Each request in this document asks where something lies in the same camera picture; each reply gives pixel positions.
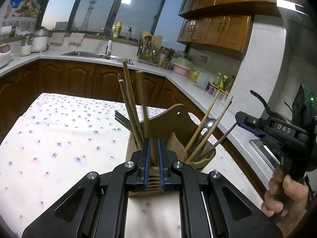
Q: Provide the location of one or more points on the steel spoon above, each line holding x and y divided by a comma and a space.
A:
208, 123

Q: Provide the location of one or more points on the pink green basin stack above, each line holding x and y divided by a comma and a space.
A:
182, 66

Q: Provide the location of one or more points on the black wok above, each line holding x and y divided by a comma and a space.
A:
268, 110

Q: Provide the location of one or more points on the steel chopstick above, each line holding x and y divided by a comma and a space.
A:
207, 154

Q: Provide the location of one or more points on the steel sink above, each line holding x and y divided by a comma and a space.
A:
111, 58

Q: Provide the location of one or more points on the person's right hand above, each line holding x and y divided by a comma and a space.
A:
287, 198

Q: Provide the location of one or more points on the white floral tablecloth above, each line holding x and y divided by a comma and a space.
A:
60, 138

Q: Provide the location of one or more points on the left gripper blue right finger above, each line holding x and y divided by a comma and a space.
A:
166, 158

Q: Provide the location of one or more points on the white red rice cooker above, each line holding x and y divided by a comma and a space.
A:
5, 53

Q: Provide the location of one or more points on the fruit beach poster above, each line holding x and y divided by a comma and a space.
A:
22, 14

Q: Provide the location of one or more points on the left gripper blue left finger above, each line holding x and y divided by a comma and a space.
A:
139, 180

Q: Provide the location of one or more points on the steel fork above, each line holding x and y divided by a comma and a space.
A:
123, 120

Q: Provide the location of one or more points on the white plastic jug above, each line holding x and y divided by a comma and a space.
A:
199, 79

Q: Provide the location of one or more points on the dish drying rack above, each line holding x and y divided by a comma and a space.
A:
150, 49

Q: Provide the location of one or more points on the yellow detergent bottle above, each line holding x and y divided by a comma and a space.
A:
116, 32

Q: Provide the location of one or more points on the wooden utensil holder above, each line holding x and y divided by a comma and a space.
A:
176, 128

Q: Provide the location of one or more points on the upper wooden cabinets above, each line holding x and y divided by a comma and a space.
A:
223, 23

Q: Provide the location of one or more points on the white pot with lid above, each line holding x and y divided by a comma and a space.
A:
40, 40

